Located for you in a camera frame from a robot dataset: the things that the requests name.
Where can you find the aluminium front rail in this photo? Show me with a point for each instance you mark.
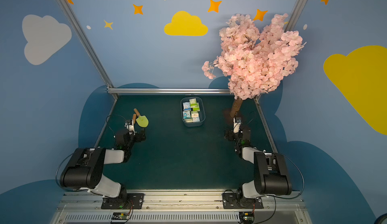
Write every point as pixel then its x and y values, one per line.
pixel 179 206

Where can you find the green tissue pack in box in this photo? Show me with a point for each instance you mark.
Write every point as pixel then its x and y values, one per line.
pixel 195 107

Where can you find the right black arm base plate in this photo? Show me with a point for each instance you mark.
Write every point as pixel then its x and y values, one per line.
pixel 234 201

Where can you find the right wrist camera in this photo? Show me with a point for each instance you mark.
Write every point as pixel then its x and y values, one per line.
pixel 237 122

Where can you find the green circuit board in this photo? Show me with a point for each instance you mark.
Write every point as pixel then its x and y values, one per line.
pixel 120 217
pixel 246 218

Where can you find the left green circuit board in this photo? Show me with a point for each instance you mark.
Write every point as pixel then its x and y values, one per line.
pixel 120 217

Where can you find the green trowel wooden handle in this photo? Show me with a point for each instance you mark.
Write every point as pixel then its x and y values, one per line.
pixel 142 120

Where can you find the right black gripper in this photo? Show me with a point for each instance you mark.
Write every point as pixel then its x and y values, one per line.
pixel 235 133

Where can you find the right green circuit board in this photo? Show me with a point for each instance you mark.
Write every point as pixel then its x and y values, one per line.
pixel 246 218

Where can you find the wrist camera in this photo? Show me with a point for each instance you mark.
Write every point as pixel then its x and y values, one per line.
pixel 130 125
pixel 237 122

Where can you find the blue tissue pack in box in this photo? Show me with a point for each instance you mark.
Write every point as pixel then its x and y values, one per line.
pixel 196 119

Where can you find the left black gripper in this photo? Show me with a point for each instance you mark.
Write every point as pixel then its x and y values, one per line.
pixel 136 132

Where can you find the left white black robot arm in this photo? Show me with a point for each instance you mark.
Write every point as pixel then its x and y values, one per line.
pixel 84 170

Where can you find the green white tissue pack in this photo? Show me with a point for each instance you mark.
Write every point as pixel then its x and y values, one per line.
pixel 193 102

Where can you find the aluminium back frame bar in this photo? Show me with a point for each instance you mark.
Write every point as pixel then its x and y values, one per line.
pixel 169 91

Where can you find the pink blossom artificial tree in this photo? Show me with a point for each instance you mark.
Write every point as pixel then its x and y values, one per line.
pixel 255 62

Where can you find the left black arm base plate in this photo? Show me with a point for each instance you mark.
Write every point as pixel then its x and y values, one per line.
pixel 126 201

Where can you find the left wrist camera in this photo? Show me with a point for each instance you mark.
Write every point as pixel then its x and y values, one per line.
pixel 130 125

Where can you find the blue plastic storage box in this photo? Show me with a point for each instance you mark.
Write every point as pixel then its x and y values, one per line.
pixel 202 114

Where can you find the blue cartoon tissue pack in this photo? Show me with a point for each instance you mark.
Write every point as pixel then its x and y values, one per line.
pixel 186 106
pixel 186 114

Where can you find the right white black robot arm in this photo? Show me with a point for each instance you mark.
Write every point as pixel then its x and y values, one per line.
pixel 270 177

